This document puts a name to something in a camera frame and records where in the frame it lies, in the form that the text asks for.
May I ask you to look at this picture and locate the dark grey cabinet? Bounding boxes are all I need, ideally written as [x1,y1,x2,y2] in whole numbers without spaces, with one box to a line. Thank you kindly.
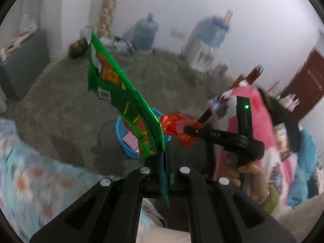
[1,30,50,100]

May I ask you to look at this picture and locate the white water dispenser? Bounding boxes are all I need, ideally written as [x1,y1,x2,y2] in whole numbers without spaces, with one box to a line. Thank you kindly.
[182,9,233,73]

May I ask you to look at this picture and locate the floral blue tablecloth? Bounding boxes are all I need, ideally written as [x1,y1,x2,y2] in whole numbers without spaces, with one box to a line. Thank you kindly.
[1,118,104,242]

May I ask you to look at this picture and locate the person's right hand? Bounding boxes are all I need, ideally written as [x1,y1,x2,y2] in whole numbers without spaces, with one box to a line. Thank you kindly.
[221,154,270,204]

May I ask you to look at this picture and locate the red plastic wrapper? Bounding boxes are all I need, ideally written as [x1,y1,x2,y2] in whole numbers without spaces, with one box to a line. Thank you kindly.
[158,114,204,148]

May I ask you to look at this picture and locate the pink clothing of person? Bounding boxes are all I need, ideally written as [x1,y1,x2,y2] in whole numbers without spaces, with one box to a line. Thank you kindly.
[209,86,298,205]

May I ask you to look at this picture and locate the green snack wrapper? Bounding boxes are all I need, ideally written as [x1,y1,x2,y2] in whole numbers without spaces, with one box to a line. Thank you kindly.
[87,33,170,205]

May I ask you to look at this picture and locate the dark red door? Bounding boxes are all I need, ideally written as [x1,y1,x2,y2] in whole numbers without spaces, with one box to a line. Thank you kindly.
[281,49,323,121]

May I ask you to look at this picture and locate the blue water jug on floor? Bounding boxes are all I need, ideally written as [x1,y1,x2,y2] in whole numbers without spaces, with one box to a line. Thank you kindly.
[131,13,159,53]

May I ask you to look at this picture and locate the blue plastic trash basket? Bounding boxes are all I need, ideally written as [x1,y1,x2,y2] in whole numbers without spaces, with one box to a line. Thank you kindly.
[115,107,172,160]

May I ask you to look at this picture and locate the patterned cardboard roll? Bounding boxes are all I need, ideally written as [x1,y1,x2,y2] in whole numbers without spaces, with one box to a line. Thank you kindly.
[98,0,117,37]

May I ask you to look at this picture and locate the dark brown floor box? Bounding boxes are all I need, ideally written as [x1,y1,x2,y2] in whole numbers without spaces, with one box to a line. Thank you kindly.
[69,37,88,60]

